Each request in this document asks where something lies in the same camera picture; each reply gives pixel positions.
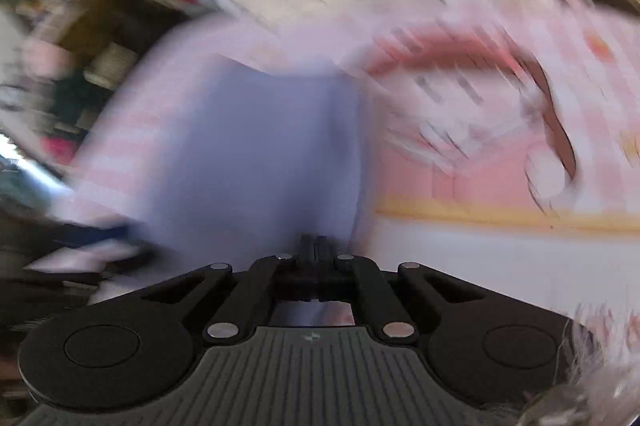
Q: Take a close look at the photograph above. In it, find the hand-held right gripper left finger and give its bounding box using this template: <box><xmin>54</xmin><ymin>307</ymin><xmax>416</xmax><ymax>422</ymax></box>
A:
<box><xmin>135</xmin><ymin>233</ymin><xmax>315</xmax><ymax>341</ymax></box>

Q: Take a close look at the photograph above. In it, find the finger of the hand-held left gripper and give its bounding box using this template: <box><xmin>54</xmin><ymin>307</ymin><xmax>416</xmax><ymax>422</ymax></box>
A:
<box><xmin>47</xmin><ymin>223</ymin><xmax>151</xmax><ymax>257</ymax></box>
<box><xmin>0</xmin><ymin>270</ymin><xmax>103</xmax><ymax>307</ymax></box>

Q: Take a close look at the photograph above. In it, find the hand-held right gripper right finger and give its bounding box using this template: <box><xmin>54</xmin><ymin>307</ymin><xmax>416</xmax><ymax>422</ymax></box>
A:
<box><xmin>314</xmin><ymin>233</ymin><xmax>501</xmax><ymax>341</ymax></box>

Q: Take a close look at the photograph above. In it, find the pink checked desk mat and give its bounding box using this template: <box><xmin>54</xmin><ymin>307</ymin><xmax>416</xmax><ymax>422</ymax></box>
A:
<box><xmin>30</xmin><ymin>0</ymin><xmax>640</xmax><ymax>327</ymax></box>

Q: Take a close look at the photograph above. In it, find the purple and mauve sweater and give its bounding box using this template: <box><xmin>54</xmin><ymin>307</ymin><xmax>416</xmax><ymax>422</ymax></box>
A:
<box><xmin>132</xmin><ymin>56</ymin><xmax>368</xmax><ymax>327</ymax></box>

